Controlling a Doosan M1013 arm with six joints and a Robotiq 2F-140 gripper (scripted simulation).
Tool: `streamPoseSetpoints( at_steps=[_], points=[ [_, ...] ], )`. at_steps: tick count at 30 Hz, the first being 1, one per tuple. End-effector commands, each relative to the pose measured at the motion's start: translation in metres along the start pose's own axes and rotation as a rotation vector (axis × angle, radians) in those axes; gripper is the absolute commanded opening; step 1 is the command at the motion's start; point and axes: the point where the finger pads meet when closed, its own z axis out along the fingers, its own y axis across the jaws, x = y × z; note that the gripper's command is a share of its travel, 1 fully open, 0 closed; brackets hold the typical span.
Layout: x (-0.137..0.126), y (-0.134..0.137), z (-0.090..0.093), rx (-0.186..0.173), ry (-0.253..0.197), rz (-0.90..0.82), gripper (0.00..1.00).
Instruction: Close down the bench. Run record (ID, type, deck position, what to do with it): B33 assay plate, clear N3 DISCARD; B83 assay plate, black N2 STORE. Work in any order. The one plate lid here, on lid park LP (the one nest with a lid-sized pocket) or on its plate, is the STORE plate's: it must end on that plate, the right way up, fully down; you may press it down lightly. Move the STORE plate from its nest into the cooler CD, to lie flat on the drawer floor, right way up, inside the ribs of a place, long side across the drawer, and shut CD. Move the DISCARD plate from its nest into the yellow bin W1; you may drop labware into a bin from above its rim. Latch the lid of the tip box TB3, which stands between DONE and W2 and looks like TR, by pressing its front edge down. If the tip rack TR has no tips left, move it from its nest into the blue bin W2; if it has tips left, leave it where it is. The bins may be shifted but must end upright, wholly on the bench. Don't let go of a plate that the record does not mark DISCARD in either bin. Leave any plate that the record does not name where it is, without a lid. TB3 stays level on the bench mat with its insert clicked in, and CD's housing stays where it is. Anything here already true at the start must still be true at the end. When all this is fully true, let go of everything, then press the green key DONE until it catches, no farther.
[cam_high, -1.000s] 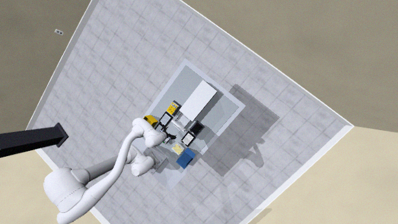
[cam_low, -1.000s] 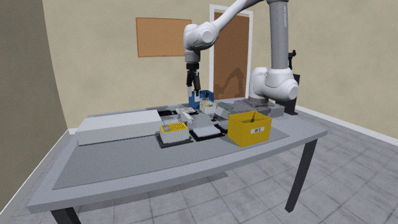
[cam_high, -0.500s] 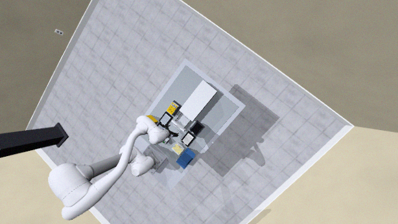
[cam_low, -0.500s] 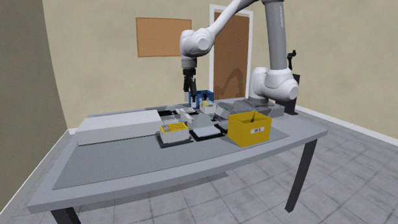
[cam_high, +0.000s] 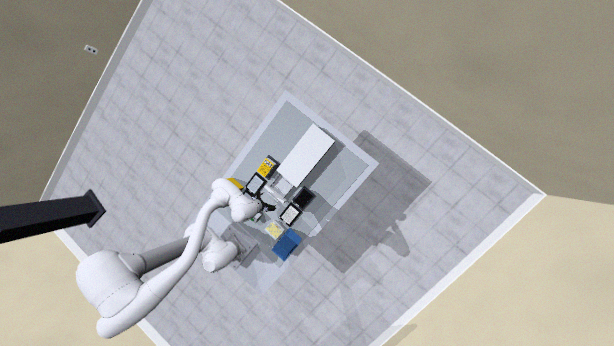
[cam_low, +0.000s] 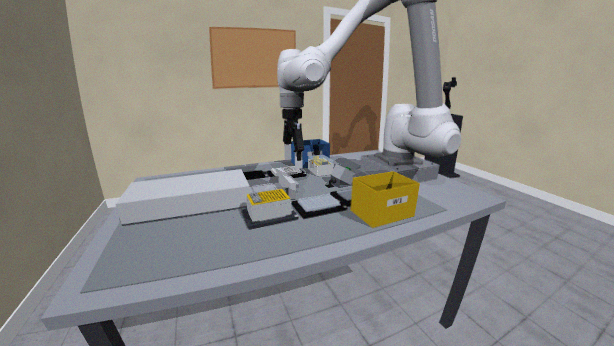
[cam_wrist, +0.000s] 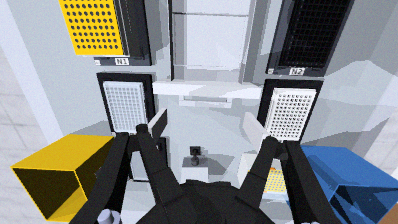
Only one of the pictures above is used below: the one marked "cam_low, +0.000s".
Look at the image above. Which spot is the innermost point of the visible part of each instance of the yellow open-top bin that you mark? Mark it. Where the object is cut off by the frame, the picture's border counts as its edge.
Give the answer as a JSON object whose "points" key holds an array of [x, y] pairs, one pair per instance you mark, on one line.
{"points": [[384, 198]]}

